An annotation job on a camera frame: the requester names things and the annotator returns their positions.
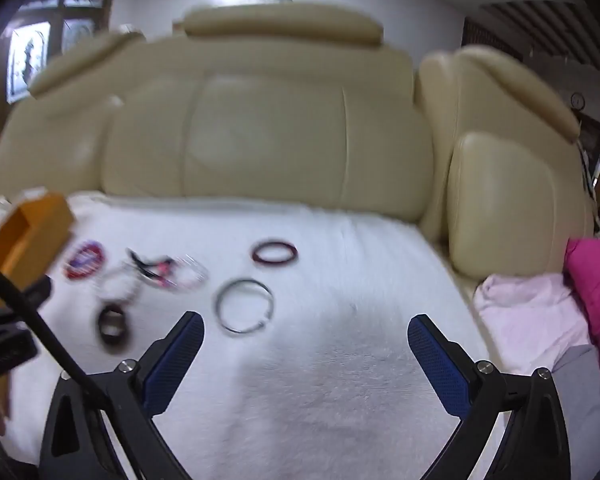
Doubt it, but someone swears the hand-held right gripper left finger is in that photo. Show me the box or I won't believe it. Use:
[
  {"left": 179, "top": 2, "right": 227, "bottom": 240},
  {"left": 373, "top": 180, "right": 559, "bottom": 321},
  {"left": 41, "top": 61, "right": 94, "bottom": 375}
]
[{"left": 39, "top": 311, "right": 206, "bottom": 480}]

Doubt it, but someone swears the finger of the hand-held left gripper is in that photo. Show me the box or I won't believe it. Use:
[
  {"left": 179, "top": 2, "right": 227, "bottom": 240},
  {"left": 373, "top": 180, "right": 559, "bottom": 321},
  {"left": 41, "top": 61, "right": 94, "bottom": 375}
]
[{"left": 20, "top": 274, "right": 54, "bottom": 313}]

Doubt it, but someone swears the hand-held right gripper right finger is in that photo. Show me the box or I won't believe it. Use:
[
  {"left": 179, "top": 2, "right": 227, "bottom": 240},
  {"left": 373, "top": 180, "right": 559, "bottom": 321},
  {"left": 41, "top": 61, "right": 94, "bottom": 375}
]
[{"left": 406, "top": 313, "right": 573, "bottom": 480}]

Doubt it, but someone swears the red bead bracelet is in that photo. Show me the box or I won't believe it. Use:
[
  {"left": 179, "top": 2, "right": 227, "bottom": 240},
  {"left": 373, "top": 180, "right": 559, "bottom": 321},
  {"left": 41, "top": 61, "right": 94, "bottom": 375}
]
[{"left": 64, "top": 241, "right": 104, "bottom": 281}]

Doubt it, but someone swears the orange cardboard box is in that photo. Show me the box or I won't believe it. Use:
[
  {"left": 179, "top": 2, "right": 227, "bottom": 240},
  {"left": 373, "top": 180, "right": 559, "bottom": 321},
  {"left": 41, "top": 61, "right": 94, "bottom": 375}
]
[{"left": 0, "top": 191, "right": 77, "bottom": 418}]

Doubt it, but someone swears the thin silver bangle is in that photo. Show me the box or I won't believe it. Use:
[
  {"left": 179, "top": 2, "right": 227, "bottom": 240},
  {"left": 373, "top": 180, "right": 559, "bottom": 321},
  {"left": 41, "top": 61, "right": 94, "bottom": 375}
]
[{"left": 215, "top": 278, "right": 276, "bottom": 336}]

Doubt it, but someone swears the dark brown wide bangle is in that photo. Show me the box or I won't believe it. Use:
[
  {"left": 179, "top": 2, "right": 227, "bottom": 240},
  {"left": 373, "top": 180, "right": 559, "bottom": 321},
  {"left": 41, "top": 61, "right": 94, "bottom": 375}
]
[{"left": 96, "top": 302, "right": 131, "bottom": 348}]

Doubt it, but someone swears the pink and white bead bracelet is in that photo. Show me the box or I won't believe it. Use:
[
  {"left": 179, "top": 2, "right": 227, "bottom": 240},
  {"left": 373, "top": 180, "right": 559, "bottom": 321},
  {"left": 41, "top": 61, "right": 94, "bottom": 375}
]
[{"left": 162, "top": 255, "right": 210, "bottom": 291}]

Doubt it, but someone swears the black hair tie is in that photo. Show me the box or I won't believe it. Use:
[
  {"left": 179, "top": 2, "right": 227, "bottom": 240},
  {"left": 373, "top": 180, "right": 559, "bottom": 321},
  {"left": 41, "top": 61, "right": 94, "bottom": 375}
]
[{"left": 126, "top": 247, "right": 176, "bottom": 281}]

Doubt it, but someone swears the dark red-brown bangle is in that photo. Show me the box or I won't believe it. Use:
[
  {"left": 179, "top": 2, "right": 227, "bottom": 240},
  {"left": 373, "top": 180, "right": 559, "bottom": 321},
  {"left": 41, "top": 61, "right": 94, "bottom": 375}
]
[{"left": 251, "top": 240, "right": 299, "bottom": 267}]

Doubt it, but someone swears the light pink cloth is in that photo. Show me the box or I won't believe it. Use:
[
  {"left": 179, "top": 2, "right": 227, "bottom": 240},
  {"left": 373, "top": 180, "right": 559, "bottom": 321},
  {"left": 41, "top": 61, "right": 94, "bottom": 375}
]
[{"left": 472, "top": 272, "right": 593, "bottom": 361}]

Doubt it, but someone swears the white fluffy towel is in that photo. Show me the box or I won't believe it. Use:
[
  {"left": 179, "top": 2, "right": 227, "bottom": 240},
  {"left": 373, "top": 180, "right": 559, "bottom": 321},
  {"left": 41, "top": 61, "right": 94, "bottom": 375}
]
[{"left": 0, "top": 192, "right": 491, "bottom": 480}]

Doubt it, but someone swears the grey cloth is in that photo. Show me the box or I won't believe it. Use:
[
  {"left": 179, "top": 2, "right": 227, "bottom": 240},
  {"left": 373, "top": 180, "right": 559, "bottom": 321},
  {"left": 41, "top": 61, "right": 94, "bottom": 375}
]
[{"left": 550, "top": 345, "right": 600, "bottom": 480}]

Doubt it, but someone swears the magenta pillow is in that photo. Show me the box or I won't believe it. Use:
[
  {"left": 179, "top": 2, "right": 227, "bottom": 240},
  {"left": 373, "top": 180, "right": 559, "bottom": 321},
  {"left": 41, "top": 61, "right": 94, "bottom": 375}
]
[{"left": 564, "top": 237, "right": 600, "bottom": 401}]

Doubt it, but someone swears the cream leather sofa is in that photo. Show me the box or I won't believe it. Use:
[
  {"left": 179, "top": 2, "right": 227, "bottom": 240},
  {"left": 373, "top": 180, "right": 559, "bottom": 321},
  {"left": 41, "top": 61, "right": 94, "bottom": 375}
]
[{"left": 0, "top": 0, "right": 598, "bottom": 281}]

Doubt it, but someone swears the stained glass wooden door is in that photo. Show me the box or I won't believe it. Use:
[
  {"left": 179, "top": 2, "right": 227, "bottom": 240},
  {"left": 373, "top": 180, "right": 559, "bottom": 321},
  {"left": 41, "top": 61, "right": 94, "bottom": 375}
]
[{"left": 2, "top": 0, "right": 116, "bottom": 106}]

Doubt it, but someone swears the black cable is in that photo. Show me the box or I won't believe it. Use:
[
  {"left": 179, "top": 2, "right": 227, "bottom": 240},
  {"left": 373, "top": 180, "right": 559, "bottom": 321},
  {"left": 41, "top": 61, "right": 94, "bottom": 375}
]
[{"left": 0, "top": 256, "right": 148, "bottom": 480}]

